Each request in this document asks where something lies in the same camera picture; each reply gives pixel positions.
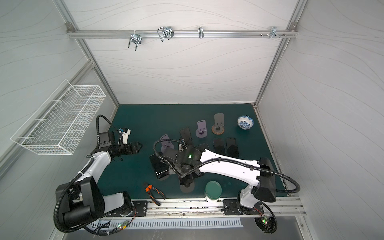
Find black smartphone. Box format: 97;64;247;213
149;154;170;175
197;143;210;152
179;175;194;186
226;138;240;158

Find blue edged smartphone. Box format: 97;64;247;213
213;138;226;156

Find brown round phone stand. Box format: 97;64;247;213
212;113;225;135

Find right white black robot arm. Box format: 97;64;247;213
157;146;301;215

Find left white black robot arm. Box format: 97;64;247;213
53;128;142;233

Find black square phone stand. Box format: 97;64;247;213
180;127;194;146

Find dark stand front left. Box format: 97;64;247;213
156;172;170;181

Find dark round phone stand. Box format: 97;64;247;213
180;183;195;194

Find lilac phone stand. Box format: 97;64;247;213
196;120;208;138

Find green lid jar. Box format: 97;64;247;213
205;181;222;202

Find orange black pliers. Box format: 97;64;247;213
143;182;166;206

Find green table mat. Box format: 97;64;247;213
98;104;272;199

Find blue white porcelain bowl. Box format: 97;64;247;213
237;115;254;130

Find left metal clamp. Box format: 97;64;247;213
128;32;142;51

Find metal clamp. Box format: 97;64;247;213
198;27;204;39
157;26;175;42
260;27;286;39
128;32;142;51

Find right metal clamp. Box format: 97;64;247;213
260;27;286;39

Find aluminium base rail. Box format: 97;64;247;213
59;196;307;221

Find white wire basket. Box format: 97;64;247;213
10;80;106;156

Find white slotted cable duct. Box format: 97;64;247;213
89;218;244;231

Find aluminium cross rail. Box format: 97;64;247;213
67;29;299;39

